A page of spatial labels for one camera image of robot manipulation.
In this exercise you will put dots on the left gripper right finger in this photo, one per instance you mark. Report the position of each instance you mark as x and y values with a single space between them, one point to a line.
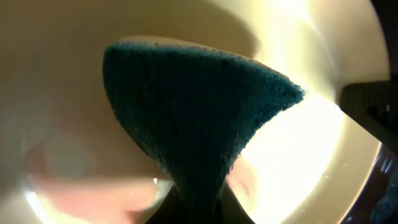
230 210

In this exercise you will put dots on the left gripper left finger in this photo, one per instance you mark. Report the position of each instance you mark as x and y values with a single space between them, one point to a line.
171 210

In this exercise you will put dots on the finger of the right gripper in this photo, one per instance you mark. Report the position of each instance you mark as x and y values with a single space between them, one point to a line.
373 106

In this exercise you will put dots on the green yellow sponge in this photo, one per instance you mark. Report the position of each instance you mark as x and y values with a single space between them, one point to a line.
193 110

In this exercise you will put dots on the yellow plate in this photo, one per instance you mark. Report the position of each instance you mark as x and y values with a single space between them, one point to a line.
308 165

